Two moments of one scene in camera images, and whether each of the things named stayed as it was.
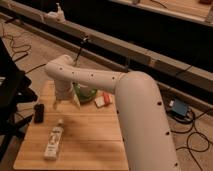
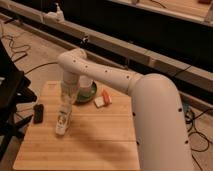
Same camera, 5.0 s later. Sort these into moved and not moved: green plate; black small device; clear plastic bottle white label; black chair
Moved: clear plastic bottle white label
Not moved: green plate; black chair; black small device
